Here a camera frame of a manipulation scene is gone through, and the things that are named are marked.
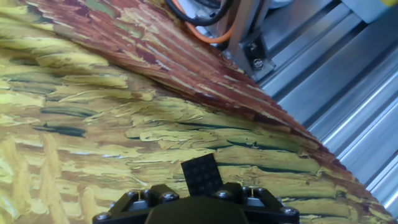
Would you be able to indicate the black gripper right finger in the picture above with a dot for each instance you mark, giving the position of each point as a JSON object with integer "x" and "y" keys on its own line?
{"x": 270, "y": 211}

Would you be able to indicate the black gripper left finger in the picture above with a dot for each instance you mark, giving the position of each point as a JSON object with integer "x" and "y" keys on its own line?
{"x": 124, "y": 211}

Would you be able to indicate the black Lego plate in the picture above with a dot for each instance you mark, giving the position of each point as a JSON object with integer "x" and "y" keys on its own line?
{"x": 200, "y": 174}

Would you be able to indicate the painted print tablecloth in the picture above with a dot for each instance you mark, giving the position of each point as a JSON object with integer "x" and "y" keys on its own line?
{"x": 93, "y": 93}

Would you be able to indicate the yellow green toy block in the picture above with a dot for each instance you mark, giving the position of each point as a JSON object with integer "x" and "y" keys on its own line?
{"x": 390, "y": 2}

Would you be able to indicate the aluminium post with bracket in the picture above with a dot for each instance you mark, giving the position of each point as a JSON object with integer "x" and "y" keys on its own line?
{"x": 245, "y": 40}

